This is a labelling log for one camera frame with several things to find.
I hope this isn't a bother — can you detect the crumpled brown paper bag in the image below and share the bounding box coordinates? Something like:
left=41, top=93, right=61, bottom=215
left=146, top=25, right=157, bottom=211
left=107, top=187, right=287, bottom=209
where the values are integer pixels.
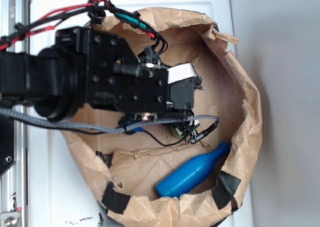
left=62, top=7, right=263, bottom=227

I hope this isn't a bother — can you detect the red and black wire bundle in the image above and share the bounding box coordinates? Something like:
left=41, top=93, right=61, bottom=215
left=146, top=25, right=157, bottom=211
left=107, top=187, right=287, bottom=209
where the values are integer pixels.
left=0, top=0, right=169, bottom=53

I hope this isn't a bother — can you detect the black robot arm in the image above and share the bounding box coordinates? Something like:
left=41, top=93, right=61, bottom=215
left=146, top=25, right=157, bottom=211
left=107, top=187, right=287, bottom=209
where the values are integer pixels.
left=0, top=27, right=202, bottom=122

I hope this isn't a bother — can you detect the black cable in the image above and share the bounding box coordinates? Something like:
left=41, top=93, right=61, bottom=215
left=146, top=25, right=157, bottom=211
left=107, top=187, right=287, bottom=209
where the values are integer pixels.
left=57, top=120, right=220, bottom=147

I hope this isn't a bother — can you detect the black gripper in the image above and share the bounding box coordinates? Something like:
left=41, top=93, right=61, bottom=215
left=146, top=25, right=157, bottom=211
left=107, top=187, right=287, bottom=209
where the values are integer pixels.
left=55, top=27, right=202, bottom=115

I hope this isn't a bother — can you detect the aluminium rail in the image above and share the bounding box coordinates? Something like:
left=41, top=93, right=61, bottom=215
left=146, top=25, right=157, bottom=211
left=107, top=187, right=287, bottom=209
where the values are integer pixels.
left=0, top=0, right=29, bottom=227

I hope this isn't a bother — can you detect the green fuzzy plush toy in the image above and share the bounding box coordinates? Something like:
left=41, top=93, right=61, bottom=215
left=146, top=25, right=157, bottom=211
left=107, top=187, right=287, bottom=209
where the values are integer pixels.
left=170, top=126, right=186, bottom=139

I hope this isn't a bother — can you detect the grey braided cable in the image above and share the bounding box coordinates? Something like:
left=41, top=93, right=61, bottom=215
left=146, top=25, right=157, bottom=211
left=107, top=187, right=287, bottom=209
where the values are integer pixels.
left=0, top=108, right=221, bottom=135

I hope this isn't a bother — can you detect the blue plastic bottle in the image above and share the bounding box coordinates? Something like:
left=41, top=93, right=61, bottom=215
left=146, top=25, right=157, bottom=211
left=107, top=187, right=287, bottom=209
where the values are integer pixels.
left=155, top=141, right=231, bottom=198

